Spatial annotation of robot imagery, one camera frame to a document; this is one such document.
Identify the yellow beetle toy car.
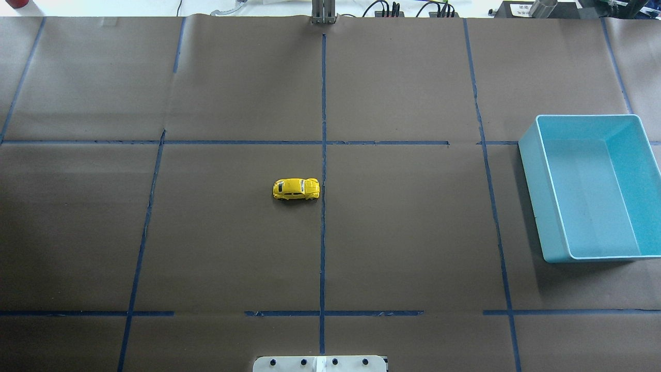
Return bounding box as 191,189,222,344
272,178,321,200

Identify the black power strip left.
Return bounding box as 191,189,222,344
363,1,405,18

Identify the black power strip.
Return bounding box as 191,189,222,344
363,1,405,18
428,2,460,18

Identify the black power strip right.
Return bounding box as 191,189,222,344
428,2,460,18

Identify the light blue plastic bin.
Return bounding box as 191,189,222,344
518,115,660,264

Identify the silver metal cup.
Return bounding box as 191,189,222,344
529,0,558,19

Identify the red cylinder canister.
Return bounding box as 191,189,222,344
5,0,30,9

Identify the aluminium frame post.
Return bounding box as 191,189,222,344
311,0,337,24

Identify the white camera stand base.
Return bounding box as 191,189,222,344
252,355,389,371

